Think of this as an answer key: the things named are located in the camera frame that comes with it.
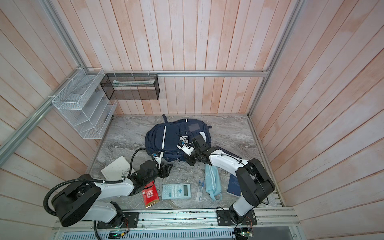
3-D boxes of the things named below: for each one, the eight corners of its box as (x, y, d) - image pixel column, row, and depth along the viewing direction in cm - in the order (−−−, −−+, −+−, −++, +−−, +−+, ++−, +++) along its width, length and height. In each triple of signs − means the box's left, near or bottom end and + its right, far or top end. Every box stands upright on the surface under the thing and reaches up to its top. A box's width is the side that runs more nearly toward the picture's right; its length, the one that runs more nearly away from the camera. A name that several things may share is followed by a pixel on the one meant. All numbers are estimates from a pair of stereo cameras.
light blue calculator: (161, 199, 82) (160, 198, 80) (162, 185, 87) (162, 183, 85) (191, 199, 82) (191, 198, 80) (191, 185, 87) (191, 183, 85)
